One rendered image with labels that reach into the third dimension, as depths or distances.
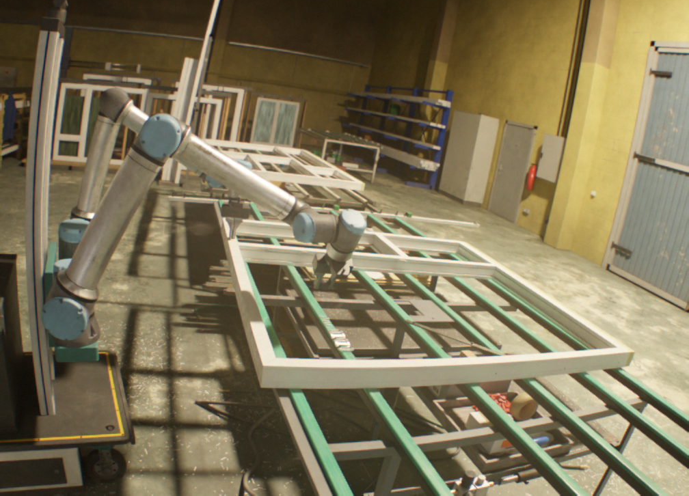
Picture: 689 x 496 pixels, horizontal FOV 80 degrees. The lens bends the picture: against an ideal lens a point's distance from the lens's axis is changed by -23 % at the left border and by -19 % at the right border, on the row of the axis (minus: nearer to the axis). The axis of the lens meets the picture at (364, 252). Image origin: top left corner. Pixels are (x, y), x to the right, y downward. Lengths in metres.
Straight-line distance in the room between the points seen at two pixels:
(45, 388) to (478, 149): 10.44
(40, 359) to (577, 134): 8.60
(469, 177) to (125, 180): 10.34
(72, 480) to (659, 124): 8.35
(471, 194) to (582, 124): 3.64
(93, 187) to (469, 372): 1.69
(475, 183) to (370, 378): 10.24
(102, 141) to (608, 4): 8.70
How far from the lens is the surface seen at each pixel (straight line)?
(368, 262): 2.43
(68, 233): 2.14
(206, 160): 1.57
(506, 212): 11.03
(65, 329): 1.56
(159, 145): 1.39
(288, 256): 2.31
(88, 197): 2.28
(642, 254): 8.29
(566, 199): 9.12
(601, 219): 9.02
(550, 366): 1.80
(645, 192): 8.40
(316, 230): 1.56
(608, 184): 9.01
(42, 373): 2.03
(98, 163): 2.25
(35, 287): 1.86
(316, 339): 2.28
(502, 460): 1.71
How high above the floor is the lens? 1.59
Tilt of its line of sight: 16 degrees down
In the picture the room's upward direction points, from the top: 11 degrees clockwise
